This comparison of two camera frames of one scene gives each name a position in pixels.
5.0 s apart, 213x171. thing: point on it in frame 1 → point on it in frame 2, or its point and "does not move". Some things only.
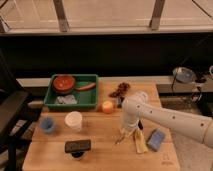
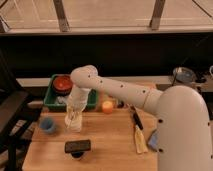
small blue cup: (46, 123) does not move
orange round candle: (107, 107) does not move
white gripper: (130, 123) → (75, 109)
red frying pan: (67, 84) does not move
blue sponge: (155, 139) does not move
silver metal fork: (119, 139) → (72, 115)
